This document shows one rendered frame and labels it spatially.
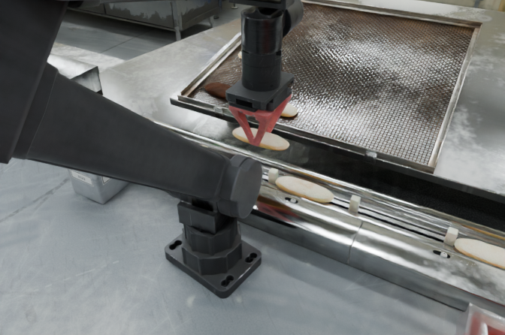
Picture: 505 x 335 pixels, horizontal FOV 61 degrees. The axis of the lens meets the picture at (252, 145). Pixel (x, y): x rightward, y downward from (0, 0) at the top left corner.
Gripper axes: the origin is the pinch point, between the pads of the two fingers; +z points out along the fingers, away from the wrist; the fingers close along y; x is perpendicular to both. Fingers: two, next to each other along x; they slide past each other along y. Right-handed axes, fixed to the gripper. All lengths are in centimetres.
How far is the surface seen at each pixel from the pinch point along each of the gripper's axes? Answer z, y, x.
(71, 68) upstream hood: 1.2, 4.7, 49.0
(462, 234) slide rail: 8.2, 2.0, -32.0
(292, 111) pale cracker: 2.9, 13.9, 0.6
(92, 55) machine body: 12, 29, 71
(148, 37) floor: 93, 215, 224
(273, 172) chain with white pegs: 6.2, -0.5, -2.9
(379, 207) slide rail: 8.2, 1.8, -20.0
